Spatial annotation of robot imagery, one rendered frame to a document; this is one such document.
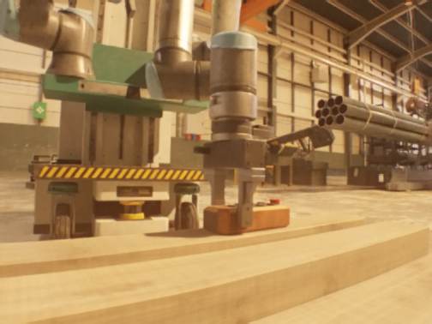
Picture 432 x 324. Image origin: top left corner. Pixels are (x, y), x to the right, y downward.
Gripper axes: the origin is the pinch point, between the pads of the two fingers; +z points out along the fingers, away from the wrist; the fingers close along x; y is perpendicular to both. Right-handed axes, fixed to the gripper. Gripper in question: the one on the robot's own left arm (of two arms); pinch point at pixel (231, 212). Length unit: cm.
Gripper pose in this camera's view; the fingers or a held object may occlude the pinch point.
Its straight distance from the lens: 56.4
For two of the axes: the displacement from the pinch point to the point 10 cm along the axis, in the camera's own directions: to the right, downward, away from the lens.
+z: -0.2, 10.0, -0.3
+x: 5.7, -0.1, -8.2
